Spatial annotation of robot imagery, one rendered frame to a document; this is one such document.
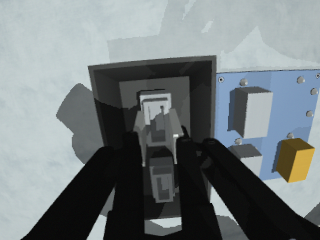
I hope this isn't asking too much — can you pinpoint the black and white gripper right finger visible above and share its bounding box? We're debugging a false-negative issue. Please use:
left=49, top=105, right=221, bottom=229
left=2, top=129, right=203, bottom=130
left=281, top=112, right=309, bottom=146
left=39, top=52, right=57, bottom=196
left=169, top=108, right=320, bottom=240

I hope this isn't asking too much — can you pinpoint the yellow rectangular block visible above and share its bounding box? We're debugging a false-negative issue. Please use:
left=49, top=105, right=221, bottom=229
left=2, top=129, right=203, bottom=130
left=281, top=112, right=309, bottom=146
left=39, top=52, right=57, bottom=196
left=276, top=138, right=315, bottom=183

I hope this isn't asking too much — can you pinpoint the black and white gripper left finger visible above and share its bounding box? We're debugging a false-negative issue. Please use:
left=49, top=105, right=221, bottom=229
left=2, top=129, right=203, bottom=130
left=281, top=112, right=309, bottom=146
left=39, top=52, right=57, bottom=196
left=21, top=111, right=147, bottom=240

